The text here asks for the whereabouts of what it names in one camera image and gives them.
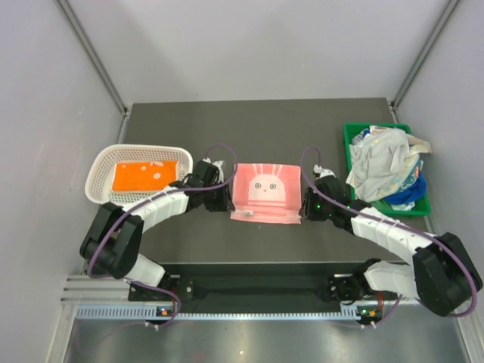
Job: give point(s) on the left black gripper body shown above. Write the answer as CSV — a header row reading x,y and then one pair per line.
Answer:
x,y
216,199

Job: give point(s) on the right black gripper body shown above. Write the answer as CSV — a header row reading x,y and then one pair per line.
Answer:
x,y
316,209

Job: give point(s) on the pink patterned towel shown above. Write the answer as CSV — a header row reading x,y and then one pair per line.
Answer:
x,y
267,193

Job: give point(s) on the orange fox pattern towel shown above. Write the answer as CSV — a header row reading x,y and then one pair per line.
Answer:
x,y
146,176

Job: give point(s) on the white green towel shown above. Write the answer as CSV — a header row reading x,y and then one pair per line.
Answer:
x,y
376,161

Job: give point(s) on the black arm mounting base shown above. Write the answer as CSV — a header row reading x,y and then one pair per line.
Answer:
x,y
344,288

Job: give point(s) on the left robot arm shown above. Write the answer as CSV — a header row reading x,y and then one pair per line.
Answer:
x,y
112,244

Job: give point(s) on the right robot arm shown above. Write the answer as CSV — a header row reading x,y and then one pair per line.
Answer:
x,y
435,270

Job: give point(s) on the cream patterned towel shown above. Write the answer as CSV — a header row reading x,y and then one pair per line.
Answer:
x,y
406,164

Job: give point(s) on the blue patterned towel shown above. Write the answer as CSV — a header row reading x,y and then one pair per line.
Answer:
x,y
405,200

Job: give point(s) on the green plastic bin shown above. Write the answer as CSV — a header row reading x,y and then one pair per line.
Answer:
x,y
352,134

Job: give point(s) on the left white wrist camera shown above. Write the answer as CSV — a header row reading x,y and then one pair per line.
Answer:
x,y
218,164

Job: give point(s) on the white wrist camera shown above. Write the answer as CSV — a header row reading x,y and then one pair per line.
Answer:
x,y
218,164
320,172

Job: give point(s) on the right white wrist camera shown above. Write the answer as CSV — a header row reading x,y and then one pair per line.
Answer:
x,y
320,172

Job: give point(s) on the grey slotted cable duct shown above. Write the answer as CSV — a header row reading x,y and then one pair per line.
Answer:
x,y
161,313

